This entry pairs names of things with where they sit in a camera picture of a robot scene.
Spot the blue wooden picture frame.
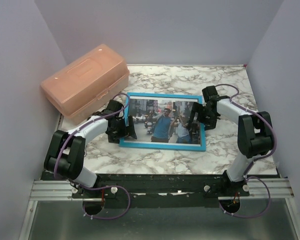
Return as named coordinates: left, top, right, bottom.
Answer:
left=119, top=91, right=207, bottom=152

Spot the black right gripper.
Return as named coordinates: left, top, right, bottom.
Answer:
left=187, top=102, right=217, bottom=132

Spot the translucent orange plastic box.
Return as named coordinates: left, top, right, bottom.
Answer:
left=40, top=44, right=130, bottom=125

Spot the aluminium mounting rail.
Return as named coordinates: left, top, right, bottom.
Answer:
left=30, top=174, right=294, bottom=201

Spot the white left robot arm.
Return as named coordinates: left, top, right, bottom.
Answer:
left=44, top=99, right=137, bottom=198

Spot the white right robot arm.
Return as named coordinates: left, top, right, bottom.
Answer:
left=187, top=84, right=277, bottom=196

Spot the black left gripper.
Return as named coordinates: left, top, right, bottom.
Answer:
left=109, top=116, right=138, bottom=144

